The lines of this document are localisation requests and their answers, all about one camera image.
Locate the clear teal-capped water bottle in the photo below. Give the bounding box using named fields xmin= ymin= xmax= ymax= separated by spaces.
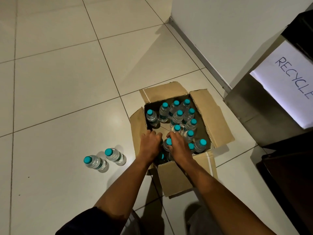
xmin=83 ymin=155 xmax=110 ymax=173
xmin=105 ymin=148 xmax=127 ymax=166

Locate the person's right hand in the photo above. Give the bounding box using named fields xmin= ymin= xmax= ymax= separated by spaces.
xmin=166 ymin=131 xmax=195 ymax=167

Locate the person's left hand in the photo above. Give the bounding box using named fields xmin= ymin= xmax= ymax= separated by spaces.
xmin=139 ymin=130 xmax=163 ymax=165

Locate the dark brown cabinet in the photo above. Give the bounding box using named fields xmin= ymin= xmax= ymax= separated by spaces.
xmin=256 ymin=144 xmax=313 ymax=235

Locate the dark blue sleeve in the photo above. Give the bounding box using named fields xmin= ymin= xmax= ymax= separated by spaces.
xmin=55 ymin=206 xmax=128 ymax=235

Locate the open brown cardboard box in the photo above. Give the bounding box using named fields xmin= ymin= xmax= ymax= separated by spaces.
xmin=129 ymin=82 xmax=235 ymax=197

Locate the person's left forearm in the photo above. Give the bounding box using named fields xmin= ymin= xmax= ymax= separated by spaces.
xmin=94 ymin=155 xmax=157 ymax=221

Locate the person's right forearm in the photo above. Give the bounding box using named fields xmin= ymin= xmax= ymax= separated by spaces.
xmin=180 ymin=160 xmax=277 ymax=235

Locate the grey skirting board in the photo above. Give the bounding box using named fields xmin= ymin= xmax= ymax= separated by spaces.
xmin=168 ymin=16 xmax=232 ymax=94

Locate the stainless steel bin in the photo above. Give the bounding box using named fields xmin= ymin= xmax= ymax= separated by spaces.
xmin=224 ymin=34 xmax=313 ymax=148

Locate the black bin lid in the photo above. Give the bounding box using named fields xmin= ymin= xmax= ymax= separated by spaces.
xmin=281 ymin=9 xmax=313 ymax=62

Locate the white paper sign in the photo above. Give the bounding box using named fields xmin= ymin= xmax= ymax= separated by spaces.
xmin=250 ymin=41 xmax=313 ymax=129

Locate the single clear plastic water bottle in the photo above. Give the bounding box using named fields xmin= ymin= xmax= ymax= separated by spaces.
xmin=163 ymin=138 xmax=172 ymax=161

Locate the group of teal-capped water bottles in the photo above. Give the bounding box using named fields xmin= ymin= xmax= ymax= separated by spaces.
xmin=146 ymin=99 xmax=208 ymax=165

